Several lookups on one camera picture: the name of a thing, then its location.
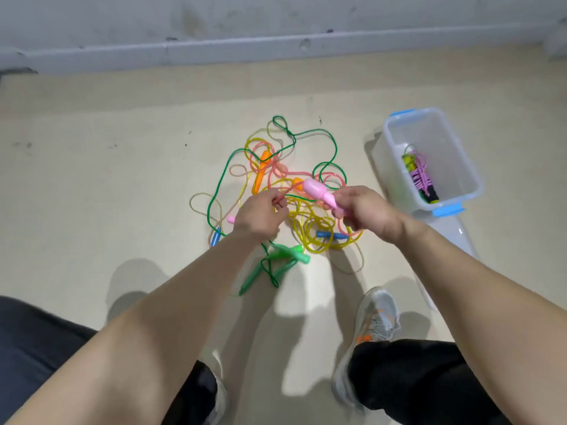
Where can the person's left hand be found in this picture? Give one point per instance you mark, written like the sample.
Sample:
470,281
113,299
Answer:
259,217

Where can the person's right hand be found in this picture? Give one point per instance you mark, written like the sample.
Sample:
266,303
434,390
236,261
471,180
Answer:
372,212

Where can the clear storage box blue latches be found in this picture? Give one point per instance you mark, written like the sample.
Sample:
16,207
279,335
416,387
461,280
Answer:
461,155

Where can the person's right forearm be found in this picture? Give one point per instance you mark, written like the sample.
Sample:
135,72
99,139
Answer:
487,314

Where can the person's left forearm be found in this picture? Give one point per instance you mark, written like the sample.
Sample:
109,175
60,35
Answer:
133,349

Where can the clear plastic box lid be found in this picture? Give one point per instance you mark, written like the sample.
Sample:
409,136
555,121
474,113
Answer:
456,234

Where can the grey right shoe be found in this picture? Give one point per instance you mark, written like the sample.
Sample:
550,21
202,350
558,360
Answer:
379,314

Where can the grey shoe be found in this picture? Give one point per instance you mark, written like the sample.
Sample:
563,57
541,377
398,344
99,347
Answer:
217,394
379,314

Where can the grey left shoe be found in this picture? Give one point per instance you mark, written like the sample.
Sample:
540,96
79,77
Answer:
217,394

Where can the black shorts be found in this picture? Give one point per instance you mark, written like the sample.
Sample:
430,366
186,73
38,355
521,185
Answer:
35,349

